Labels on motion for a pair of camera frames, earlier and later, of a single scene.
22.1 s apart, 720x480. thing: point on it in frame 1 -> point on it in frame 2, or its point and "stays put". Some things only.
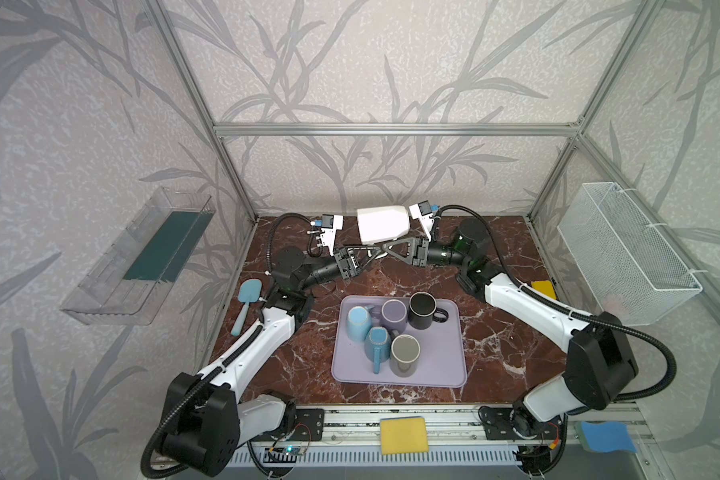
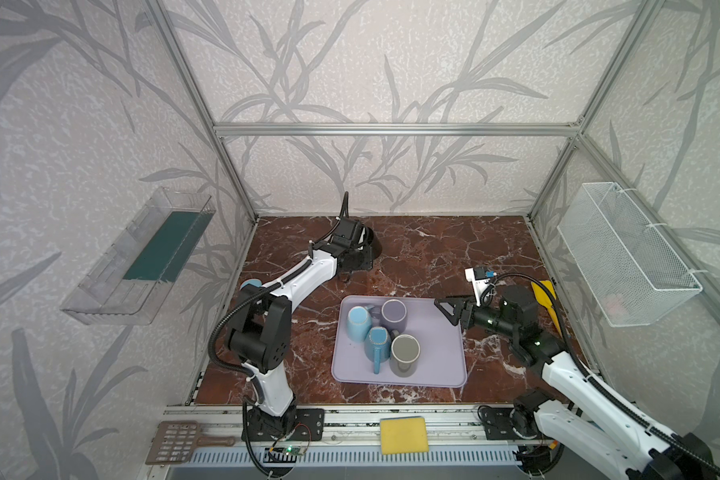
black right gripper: x=421 y=252 -> x=464 y=314
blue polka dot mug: x=377 y=347 stays put
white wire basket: x=632 y=273 stays put
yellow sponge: x=403 y=435 stays put
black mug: x=422 y=311 -> x=373 y=249
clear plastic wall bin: x=124 y=284 stays put
